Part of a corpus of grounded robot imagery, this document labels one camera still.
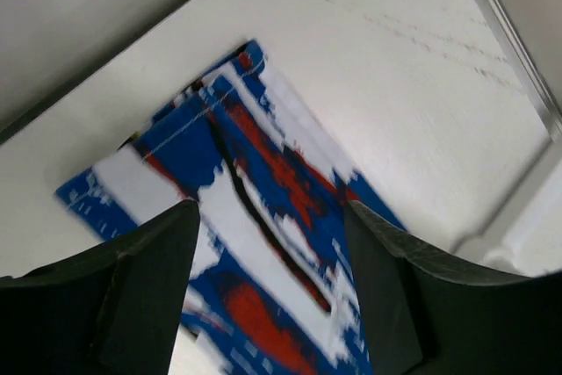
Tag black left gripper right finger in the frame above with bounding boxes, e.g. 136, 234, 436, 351
344, 201, 561, 374

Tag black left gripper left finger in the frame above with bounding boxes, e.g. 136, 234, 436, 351
1, 200, 200, 374

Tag blue white red patterned trousers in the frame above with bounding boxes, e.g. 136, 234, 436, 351
55, 40, 397, 374

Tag white clothes rack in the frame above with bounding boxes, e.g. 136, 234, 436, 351
457, 162, 561, 277

